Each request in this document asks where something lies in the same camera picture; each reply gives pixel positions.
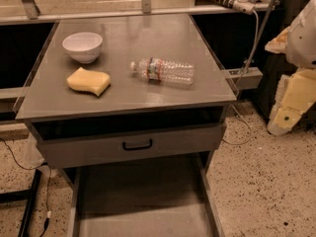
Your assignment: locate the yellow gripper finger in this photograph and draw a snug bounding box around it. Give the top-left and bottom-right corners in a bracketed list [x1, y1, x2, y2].
[267, 68, 316, 135]
[265, 27, 289, 54]

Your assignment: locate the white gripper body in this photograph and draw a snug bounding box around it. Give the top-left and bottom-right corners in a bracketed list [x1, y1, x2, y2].
[285, 0, 316, 68]

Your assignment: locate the clear plastic water bottle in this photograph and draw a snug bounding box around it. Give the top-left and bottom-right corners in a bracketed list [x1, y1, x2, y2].
[130, 57, 195, 86]

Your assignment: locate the grey top drawer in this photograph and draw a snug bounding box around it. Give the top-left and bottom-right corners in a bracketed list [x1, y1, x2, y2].
[31, 122, 226, 169]

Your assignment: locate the grey drawer cabinet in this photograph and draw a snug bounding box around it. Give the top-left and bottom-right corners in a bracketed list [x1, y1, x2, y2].
[13, 13, 239, 237]

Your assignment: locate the open grey middle drawer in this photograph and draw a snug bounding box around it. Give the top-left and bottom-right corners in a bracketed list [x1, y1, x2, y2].
[67, 154, 225, 237]

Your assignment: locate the white power strip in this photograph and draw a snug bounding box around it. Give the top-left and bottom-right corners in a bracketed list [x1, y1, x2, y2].
[202, 0, 257, 16]

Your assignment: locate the yellow sponge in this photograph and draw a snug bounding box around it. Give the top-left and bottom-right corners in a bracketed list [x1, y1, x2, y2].
[66, 67, 111, 97]

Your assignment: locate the white ceramic bowl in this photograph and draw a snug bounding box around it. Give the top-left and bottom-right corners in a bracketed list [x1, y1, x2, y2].
[62, 32, 103, 64]

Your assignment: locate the white power cable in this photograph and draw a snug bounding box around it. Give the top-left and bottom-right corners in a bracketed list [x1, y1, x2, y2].
[222, 10, 261, 147]

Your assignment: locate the grey metal side bracket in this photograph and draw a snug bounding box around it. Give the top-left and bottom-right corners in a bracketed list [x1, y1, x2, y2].
[222, 67, 263, 92]

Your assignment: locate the black drawer handle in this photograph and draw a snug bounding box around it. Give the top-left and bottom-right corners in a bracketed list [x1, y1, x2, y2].
[121, 139, 153, 151]

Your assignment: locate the black floor cable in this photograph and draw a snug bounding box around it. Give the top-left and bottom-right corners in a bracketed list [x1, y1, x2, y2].
[0, 137, 53, 237]

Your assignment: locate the black metal floor frame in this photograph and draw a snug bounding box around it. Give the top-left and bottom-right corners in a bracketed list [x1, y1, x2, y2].
[0, 171, 41, 237]

